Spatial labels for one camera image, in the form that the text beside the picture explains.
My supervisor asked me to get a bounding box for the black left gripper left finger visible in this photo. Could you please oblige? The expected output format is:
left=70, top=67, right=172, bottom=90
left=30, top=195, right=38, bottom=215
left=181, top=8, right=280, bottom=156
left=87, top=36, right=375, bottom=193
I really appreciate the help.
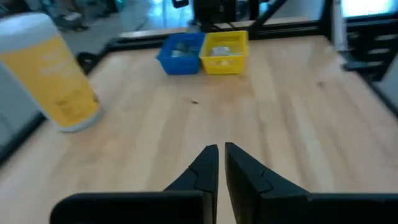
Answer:
left=49, top=144, right=220, bottom=224

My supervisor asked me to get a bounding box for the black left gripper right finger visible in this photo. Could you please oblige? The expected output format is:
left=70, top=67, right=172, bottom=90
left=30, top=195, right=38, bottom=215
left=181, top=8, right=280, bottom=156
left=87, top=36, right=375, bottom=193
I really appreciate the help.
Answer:
left=224, top=142, right=398, bottom=224

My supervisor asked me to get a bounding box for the dark grey handheld device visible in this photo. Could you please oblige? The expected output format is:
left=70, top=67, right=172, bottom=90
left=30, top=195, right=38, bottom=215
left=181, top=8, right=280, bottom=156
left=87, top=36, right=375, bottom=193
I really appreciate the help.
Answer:
left=170, top=42, right=200, bottom=58

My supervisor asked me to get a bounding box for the clear plastic toiletry packet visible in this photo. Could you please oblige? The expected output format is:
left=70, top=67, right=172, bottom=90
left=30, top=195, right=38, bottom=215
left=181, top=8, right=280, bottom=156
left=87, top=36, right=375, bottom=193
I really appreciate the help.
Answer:
left=210, top=45, right=244, bottom=58

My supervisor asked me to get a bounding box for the blue plastic basket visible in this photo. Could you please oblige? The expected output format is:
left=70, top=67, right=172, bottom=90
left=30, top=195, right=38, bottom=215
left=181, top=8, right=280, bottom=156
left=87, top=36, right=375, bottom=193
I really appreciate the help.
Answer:
left=155, top=32, right=206, bottom=76

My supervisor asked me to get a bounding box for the yellow plastic basket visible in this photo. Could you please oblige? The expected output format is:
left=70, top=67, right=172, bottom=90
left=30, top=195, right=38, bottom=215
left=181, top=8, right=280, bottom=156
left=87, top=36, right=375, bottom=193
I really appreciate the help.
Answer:
left=198, top=30, right=250, bottom=76

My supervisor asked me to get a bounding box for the black table clamp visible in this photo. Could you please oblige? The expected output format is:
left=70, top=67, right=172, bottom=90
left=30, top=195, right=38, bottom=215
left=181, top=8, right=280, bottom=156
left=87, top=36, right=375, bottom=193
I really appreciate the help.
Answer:
left=76, top=51, right=96, bottom=74

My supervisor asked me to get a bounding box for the yellow disinfecting wipes canister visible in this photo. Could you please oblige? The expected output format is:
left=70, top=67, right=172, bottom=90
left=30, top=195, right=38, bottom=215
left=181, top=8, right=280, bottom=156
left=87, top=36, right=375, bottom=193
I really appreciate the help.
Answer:
left=0, top=12, right=102, bottom=133

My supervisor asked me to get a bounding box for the lit computer screen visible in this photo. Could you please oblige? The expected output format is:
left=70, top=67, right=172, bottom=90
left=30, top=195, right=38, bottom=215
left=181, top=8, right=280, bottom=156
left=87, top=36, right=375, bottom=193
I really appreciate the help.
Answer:
left=341, top=0, right=398, bottom=18

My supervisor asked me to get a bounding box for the black diagonal frame brace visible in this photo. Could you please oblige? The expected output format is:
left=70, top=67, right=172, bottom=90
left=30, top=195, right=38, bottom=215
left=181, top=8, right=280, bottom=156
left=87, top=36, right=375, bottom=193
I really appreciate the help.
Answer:
left=248, top=0, right=289, bottom=32

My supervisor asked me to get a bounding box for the silver aluminium bracket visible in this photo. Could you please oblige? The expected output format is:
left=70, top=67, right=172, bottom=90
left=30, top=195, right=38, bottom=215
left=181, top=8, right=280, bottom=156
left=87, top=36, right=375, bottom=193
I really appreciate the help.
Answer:
left=331, top=0, right=348, bottom=51

